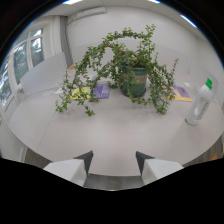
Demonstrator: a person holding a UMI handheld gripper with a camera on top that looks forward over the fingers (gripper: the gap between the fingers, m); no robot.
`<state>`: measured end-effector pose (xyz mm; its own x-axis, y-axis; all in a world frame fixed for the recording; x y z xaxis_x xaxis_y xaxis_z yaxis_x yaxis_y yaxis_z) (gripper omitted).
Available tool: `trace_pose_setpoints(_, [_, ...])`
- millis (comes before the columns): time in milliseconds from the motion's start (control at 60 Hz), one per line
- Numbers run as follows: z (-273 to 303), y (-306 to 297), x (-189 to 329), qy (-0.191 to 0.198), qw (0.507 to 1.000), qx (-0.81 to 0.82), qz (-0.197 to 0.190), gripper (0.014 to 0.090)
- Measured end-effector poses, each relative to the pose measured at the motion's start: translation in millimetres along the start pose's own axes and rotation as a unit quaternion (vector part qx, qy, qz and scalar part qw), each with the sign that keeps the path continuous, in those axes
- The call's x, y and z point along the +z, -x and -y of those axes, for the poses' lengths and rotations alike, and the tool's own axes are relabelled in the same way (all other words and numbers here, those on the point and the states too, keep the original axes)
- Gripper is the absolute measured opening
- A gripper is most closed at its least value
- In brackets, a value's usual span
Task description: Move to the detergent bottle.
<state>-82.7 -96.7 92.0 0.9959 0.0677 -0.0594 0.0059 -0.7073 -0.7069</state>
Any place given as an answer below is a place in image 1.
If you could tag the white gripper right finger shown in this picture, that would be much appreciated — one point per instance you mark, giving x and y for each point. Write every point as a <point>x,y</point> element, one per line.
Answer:
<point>155,168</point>

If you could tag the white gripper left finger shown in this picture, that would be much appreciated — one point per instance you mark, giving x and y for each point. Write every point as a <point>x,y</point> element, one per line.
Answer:
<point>71,168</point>

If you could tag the white detergent bottle green cap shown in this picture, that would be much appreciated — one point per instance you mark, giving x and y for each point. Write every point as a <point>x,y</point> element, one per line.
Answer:
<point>200,105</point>

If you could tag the yellow paper sheet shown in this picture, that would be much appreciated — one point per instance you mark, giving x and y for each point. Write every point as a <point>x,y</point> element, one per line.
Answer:
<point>81,93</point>

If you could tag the purple and yellow booklet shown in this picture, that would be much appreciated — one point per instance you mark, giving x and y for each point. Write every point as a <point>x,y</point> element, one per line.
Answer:
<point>180,93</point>

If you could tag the green ceramic plant pot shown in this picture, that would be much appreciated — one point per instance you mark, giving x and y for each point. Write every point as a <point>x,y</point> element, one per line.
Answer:
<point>135,81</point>

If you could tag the white desk partition panel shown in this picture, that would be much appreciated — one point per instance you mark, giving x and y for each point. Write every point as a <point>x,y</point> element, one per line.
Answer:
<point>45,73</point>

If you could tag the green trailing potted plant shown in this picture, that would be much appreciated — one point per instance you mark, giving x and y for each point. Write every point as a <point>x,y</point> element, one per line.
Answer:
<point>115,66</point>

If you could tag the white framed window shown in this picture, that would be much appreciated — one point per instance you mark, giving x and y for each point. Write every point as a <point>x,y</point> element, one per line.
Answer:
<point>20,60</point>

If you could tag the grey window curtain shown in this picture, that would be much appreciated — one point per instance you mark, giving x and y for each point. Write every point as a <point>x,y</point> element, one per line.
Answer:
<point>66,41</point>

